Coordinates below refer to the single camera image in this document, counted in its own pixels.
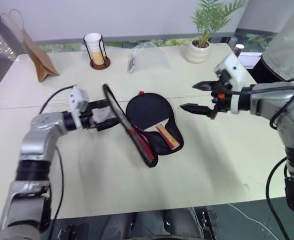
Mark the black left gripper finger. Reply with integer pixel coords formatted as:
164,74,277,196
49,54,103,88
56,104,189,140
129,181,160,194
90,99,112,110
96,116,122,132

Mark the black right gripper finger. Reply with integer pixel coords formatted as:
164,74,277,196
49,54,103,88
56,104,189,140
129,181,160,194
192,80,220,92
179,102,216,119

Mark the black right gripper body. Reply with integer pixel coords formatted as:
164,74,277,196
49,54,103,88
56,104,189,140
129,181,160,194
210,71,234,113

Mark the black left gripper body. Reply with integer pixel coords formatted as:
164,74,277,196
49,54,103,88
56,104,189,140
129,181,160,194
80,100,99,132

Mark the black zippered paddle case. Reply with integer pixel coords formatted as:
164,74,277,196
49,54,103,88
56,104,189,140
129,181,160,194
101,83,185,169

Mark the black rubber table tennis paddle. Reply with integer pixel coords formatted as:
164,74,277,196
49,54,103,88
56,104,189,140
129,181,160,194
125,92,181,151

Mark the white ribbed plant pot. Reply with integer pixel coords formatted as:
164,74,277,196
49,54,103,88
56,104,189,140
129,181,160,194
185,39,211,64

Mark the cup stack in holder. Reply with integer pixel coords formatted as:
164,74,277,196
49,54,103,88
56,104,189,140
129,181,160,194
82,33,111,70

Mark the dark can with white lid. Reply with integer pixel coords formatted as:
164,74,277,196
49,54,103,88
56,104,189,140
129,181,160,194
234,43,245,58

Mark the white paper cup stack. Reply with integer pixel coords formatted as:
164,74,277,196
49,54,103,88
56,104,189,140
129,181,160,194
84,32,105,66

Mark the clear plastic bag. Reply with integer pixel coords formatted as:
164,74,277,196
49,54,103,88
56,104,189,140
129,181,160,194
126,41,172,76

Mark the green palm plant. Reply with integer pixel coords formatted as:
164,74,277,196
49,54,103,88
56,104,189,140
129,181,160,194
190,0,248,48

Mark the brown paper bag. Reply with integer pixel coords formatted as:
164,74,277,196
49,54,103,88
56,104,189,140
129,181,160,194
0,9,60,84

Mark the grey translucent plastic cover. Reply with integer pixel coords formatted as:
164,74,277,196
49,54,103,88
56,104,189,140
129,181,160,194
261,0,294,84

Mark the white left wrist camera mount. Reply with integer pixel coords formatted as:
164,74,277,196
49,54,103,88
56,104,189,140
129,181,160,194
67,85,90,129

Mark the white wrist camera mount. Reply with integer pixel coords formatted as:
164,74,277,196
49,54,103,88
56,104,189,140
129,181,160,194
214,54,249,115
67,85,90,129

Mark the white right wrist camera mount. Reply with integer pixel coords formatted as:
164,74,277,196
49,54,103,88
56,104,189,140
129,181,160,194
214,54,249,115

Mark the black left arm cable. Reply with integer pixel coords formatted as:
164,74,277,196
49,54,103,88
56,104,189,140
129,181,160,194
38,84,78,223

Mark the black metal bracket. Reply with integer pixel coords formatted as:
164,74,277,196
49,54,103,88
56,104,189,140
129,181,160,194
57,223,88,240
194,209,224,240

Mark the thin white floor cable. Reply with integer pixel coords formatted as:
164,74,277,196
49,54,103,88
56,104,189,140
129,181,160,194
226,201,289,236

